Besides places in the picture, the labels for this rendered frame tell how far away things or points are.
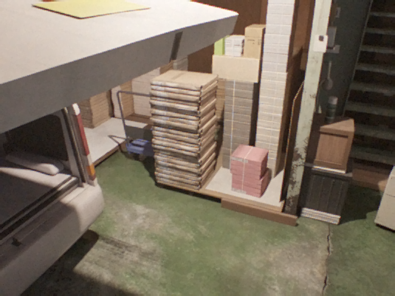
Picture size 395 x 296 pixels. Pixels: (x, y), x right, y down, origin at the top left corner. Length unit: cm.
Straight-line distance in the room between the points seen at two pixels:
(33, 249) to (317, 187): 214
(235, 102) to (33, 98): 263
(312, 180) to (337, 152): 32
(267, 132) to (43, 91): 269
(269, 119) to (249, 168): 50
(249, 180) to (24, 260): 187
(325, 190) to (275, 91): 95
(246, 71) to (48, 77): 253
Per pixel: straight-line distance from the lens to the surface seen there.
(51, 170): 247
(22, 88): 55
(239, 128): 317
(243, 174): 295
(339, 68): 334
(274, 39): 288
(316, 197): 294
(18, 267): 208
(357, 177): 371
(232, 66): 302
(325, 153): 274
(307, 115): 253
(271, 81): 295
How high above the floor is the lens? 186
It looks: 28 degrees down
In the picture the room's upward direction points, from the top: straight up
